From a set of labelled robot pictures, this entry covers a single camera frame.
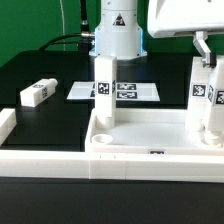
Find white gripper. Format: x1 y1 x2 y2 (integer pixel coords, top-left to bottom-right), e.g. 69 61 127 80
147 0 224 68

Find white desk top tray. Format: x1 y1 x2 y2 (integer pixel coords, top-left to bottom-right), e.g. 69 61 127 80
85 108 224 156

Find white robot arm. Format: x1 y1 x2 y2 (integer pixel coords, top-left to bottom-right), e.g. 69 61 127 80
89 0 224 67

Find tag marker base plate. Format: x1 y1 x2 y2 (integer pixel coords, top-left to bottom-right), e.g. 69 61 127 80
67 82 160 102

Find black cables at base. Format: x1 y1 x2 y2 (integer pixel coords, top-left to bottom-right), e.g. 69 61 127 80
39 0 96 52

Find white U-shaped fence frame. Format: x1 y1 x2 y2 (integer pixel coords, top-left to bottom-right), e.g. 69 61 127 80
0 109 224 183

